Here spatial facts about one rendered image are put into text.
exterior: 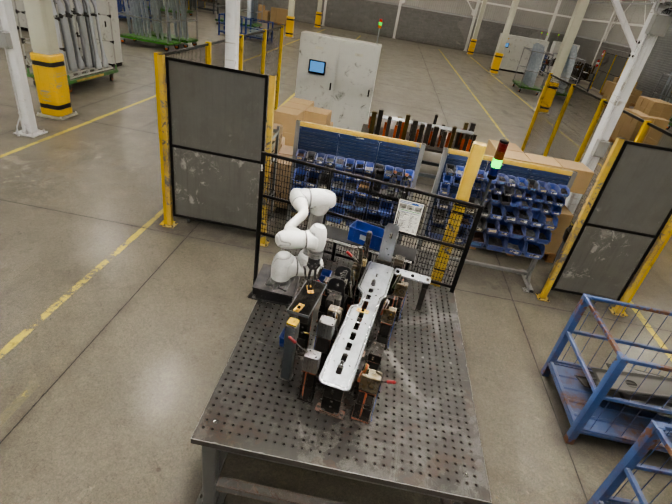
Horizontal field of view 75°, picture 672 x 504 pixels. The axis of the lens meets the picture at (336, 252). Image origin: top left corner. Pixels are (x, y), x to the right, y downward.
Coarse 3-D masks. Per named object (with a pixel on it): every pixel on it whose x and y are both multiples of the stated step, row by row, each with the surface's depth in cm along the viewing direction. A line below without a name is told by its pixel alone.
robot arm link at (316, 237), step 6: (312, 228) 248; (318, 228) 247; (324, 228) 249; (306, 234) 248; (312, 234) 248; (318, 234) 247; (324, 234) 249; (306, 240) 247; (312, 240) 248; (318, 240) 249; (324, 240) 251; (306, 246) 249; (312, 246) 250; (318, 246) 251; (324, 246) 254
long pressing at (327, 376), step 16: (368, 272) 340; (384, 272) 343; (368, 288) 321; (384, 288) 324; (368, 304) 305; (352, 320) 287; (368, 320) 290; (336, 336) 272; (368, 336) 277; (336, 352) 260; (352, 352) 262; (336, 368) 249; (352, 368) 251; (336, 384) 239
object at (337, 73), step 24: (312, 48) 870; (336, 48) 864; (360, 48) 859; (312, 72) 890; (336, 72) 887; (360, 72) 881; (312, 96) 916; (336, 96) 910; (360, 96) 904; (336, 120) 934; (360, 120) 928
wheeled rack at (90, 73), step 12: (72, 0) 1040; (24, 12) 891; (72, 12) 994; (84, 12) 1019; (60, 24) 894; (24, 48) 929; (60, 48) 916; (72, 72) 1000; (84, 72) 1030; (96, 72) 1046; (108, 72) 1074
